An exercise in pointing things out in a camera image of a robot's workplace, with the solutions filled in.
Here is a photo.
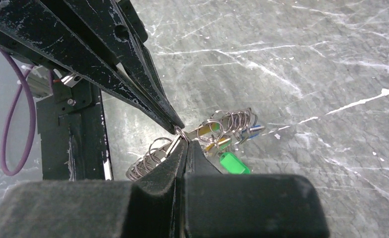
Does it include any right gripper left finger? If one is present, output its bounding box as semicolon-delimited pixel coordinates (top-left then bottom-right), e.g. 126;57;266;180
0;140;188;238

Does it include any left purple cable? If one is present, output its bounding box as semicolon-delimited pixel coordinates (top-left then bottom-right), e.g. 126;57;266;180
0;43;56;177

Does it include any blue key tag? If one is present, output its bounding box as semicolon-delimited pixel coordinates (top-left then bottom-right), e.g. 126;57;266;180
240;125;265;141

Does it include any green key tag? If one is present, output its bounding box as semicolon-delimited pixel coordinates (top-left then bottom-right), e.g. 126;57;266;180
219;152;251;175

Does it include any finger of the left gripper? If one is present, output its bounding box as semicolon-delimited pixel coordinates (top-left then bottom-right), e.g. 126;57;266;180
0;0;175;134
65;0;185;129

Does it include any yellow key tag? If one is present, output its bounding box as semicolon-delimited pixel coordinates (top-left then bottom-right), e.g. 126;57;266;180
203;135;232;154

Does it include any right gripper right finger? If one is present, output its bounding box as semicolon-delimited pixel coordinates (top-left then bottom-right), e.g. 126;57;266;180
183;142;330;238

